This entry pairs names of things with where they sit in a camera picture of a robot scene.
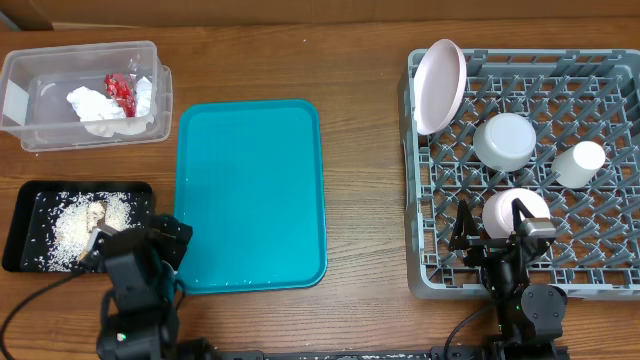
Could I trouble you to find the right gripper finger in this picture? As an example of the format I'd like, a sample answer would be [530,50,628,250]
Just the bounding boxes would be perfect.
[511,198,535,235]
[449,200,479,250]

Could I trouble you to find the white cup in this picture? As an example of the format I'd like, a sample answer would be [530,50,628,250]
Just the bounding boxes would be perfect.
[551,141,606,188]

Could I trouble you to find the grey bowl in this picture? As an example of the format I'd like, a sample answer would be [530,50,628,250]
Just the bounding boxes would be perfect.
[473,113,537,172]

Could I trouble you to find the food scraps rice pile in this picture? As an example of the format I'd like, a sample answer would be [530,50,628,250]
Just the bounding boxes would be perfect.
[20,191,153,272]

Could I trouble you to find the black rectangular tray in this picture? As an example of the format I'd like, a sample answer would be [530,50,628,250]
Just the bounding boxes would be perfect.
[2,180,155,273]

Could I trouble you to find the white tissue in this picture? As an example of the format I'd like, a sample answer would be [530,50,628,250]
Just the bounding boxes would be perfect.
[66,75,154,137]

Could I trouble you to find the large pink plate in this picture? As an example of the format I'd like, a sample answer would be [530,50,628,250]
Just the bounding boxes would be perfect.
[413,39,467,135]

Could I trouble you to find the red snack wrapper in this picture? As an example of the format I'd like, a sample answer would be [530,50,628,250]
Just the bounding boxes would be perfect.
[104,73,136,117]

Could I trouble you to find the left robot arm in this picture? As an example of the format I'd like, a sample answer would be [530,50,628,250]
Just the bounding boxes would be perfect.
[94,215,219,360]

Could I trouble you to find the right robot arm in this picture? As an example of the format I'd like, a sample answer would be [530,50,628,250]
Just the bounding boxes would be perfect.
[443,199,569,360]

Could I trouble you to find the grey dishwasher rack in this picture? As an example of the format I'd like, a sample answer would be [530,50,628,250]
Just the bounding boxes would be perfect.
[398,49,639,300]

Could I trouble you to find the teal serving tray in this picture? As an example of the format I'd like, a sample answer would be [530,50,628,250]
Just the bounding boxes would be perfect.
[174,99,328,295]

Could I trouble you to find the clear plastic storage bin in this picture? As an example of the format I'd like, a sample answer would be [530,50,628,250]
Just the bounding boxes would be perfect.
[1,41,173,152]

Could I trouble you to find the cardboard backdrop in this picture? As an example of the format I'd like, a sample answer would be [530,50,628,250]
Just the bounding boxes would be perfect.
[1,0,639,30]

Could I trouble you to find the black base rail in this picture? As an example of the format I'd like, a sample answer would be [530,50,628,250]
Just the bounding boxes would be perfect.
[199,344,571,360]

